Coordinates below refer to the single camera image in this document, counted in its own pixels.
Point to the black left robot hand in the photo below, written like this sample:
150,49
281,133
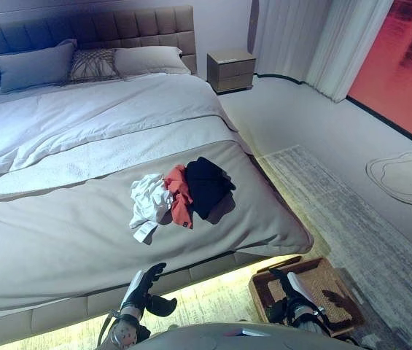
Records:
138,288

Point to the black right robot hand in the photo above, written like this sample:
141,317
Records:
298,291

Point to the red garment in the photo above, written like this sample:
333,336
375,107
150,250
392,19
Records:
180,211

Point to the white garment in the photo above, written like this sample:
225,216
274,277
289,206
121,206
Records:
151,200

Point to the black garment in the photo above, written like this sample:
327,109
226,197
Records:
207,186

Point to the woven wicker basket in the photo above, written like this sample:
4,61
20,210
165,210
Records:
315,277

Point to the grey robot torso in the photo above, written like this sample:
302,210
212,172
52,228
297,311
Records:
198,337

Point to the grey streaked rug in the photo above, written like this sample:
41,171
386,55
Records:
337,204

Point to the white outlined floor mat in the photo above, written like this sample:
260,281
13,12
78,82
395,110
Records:
402,178

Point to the white duvet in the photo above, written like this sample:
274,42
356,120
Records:
100,113

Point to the white pillow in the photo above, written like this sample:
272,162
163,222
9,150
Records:
147,60
34,65

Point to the patterned grey cushion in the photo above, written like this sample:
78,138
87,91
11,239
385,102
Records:
92,63

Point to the brown wooden nightstand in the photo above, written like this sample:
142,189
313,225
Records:
231,71

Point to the red printed box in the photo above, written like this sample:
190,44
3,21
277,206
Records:
399,73

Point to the white curtain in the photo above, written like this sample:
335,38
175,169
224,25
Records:
300,40

